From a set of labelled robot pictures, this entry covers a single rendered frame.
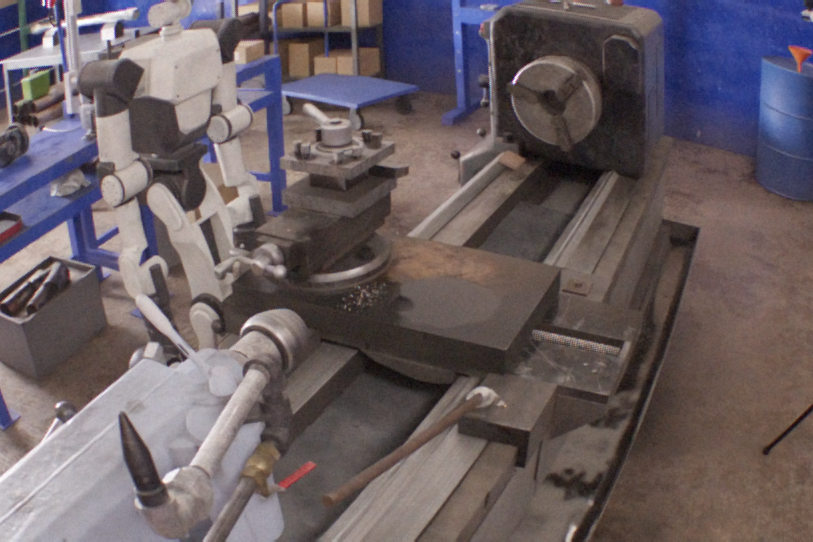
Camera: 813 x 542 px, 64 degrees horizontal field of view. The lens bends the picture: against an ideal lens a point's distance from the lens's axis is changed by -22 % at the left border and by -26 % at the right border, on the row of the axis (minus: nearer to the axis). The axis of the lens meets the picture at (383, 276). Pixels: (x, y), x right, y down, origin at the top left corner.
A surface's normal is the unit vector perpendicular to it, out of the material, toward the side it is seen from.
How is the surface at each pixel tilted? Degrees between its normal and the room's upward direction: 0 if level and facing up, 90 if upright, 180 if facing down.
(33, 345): 90
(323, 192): 0
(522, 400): 0
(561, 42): 90
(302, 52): 90
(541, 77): 90
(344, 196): 0
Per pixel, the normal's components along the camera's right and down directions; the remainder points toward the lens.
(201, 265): -0.46, 0.44
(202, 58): 0.89, 0.18
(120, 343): -0.04, -0.88
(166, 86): 0.30, 0.36
